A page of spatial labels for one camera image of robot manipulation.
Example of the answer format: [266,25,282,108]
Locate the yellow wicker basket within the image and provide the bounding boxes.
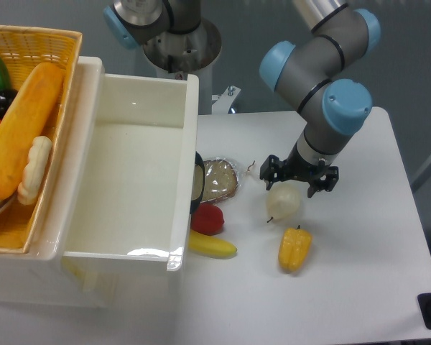
[0,25,82,254]

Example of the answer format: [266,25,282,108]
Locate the white plastic bin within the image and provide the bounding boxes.
[0,57,199,309]

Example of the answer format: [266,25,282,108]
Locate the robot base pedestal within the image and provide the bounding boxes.
[142,19,222,115]

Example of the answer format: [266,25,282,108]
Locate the yellow banana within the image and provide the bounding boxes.
[188,229,237,259]

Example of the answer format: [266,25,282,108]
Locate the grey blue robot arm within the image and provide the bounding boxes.
[103,1,381,196]

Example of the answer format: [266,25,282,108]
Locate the yellow bell pepper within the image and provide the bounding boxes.
[277,226,313,272]

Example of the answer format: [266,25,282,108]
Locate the white metal bracket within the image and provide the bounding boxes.
[211,86,241,114]

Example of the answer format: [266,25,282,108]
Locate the black grapes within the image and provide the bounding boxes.
[0,88,18,119]

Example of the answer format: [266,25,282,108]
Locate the red bell pepper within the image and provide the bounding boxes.
[190,203,225,236]

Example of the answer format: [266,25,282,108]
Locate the pale white pear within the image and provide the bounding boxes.
[266,182,302,223]

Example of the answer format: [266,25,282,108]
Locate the orange baguette loaf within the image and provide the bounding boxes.
[0,63,65,201]

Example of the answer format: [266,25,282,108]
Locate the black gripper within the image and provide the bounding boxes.
[259,149,339,198]

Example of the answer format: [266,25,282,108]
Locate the cream white pastry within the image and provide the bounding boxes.
[17,136,52,206]

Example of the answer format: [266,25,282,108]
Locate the wrapped brown bread slice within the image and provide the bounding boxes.
[202,157,256,203]

